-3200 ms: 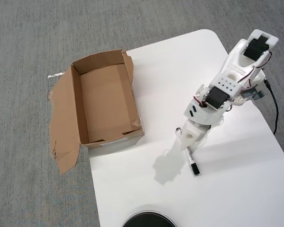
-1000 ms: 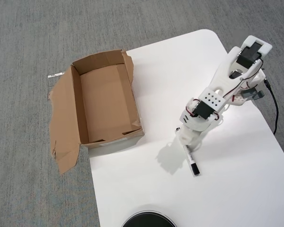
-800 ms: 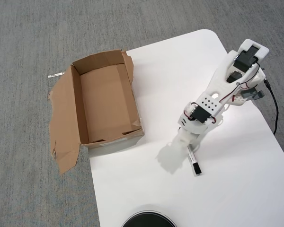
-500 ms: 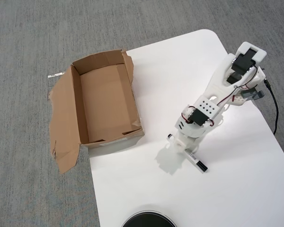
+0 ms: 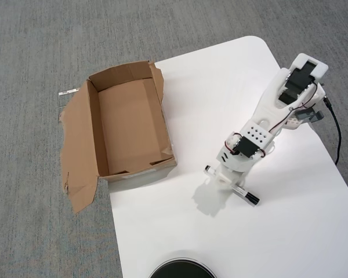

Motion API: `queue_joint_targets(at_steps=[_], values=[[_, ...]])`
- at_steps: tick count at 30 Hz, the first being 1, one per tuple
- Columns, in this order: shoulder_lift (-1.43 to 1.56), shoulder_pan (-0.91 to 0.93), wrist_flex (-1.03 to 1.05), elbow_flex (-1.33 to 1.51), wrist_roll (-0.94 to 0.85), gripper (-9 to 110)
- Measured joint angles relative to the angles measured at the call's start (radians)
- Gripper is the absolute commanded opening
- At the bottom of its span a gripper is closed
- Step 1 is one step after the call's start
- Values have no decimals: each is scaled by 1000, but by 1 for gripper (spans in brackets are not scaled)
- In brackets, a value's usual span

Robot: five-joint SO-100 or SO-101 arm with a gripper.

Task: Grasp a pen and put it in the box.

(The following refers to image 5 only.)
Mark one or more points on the open brown cardboard box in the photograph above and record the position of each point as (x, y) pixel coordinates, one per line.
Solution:
(116, 116)

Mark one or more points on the white slotted gripper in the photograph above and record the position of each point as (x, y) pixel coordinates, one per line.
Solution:
(224, 179)

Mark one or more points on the white paper strip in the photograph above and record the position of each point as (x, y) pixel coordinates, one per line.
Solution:
(68, 92)

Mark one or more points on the grey table clamp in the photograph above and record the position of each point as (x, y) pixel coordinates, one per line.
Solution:
(317, 116)

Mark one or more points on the black round disc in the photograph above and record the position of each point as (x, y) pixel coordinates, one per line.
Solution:
(181, 269)

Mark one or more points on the white marker pen black cap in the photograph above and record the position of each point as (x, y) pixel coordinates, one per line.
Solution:
(249, 197)

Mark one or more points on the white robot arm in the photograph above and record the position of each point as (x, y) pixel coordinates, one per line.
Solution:
(266, 110)

